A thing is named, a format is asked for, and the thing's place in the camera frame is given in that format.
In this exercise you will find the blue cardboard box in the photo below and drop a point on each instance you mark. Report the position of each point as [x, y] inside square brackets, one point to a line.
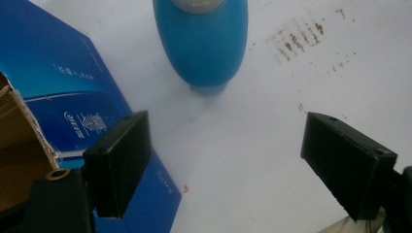
[61, 97]

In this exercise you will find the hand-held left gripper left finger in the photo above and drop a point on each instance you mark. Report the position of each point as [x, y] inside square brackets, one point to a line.
[116, 165]

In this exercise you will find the blue bottle with grey cap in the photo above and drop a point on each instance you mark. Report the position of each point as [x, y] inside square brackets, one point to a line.
[202, 42]

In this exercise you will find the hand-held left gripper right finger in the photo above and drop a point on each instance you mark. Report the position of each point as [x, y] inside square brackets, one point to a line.
[348, 161]

